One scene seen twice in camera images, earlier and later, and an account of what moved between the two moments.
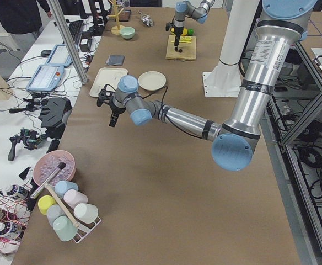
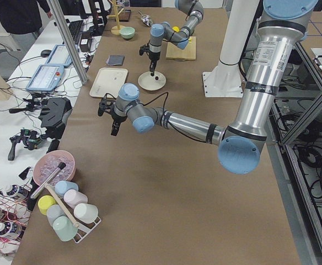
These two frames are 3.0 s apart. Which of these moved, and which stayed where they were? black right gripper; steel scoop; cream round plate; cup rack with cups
Moved: black right gripper
Stayed: cream round plate; steel scoop; cup rack with cups
